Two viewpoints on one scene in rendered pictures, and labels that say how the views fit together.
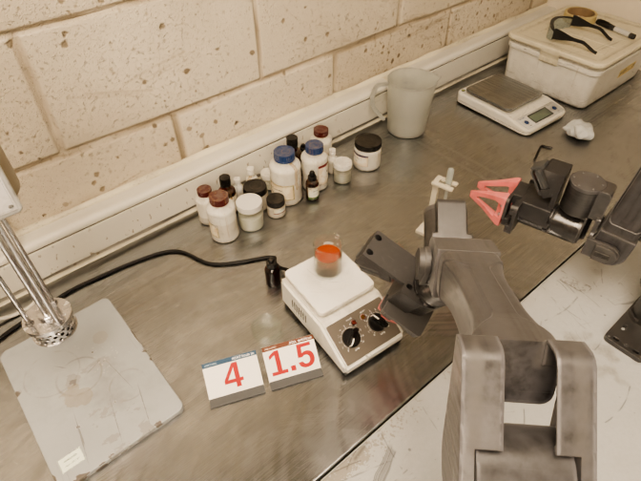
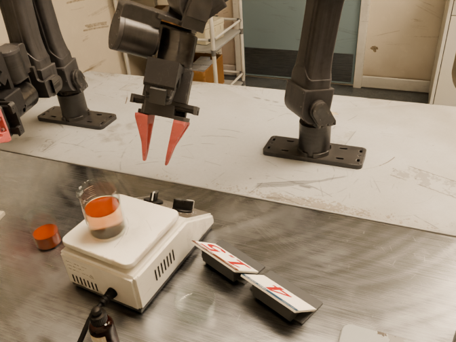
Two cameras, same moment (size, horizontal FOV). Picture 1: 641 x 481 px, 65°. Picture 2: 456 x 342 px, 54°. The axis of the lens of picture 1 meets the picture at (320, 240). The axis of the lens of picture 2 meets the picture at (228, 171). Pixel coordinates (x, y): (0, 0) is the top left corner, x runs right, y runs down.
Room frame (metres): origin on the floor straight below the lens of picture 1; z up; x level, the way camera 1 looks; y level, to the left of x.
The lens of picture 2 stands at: (0.66, 0.49, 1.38)
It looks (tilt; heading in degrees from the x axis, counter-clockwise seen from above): 33 degrees down; 245
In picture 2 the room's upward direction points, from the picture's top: 4 degrees counter-clockwise
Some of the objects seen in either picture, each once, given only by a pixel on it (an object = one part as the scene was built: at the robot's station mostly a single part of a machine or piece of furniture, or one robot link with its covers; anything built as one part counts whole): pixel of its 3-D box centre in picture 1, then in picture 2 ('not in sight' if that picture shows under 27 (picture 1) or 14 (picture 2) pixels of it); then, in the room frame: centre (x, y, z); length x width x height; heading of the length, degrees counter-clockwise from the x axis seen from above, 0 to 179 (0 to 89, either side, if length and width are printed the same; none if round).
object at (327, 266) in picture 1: (328, 257); (104, 208); (0.60, -0.01, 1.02); 0.06 x 0.05 x 0.08; 25
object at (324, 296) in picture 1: (328, 279); (122, 227); (0.59, -0.01, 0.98); 0.12 x 0.12 x 0.01; 35
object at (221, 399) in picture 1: (233, 378); (281, 289); (0.43, 0.14, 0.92); 0.09 x 0.06 x 0.04; 108
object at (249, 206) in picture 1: (250, 213); not in sight; (0.83, 0.15, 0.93); 0.06 x 0.06 x 0.07
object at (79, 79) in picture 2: not in sight; (66, 81); (0.55, -0.59, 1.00); 0.09 x 0.06 x 0.06; 144
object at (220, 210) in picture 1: (221, 215); not in sight; (0.80, 0.21, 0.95); 0.06 x 0.06 x 0.11
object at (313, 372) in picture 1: (292, 362); (227, 254); (0.46, 0.05, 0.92); 0.09 x 0.06 x 0.04; 108
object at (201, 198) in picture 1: (207, 203); not in sight; (0.85, 0.25, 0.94); 0.05 x 0.05 x 0.09
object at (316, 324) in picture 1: (337, 303); (138, 239); (0.57, -0.03, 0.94); 0.22 x 0.13 x 0.08; 35
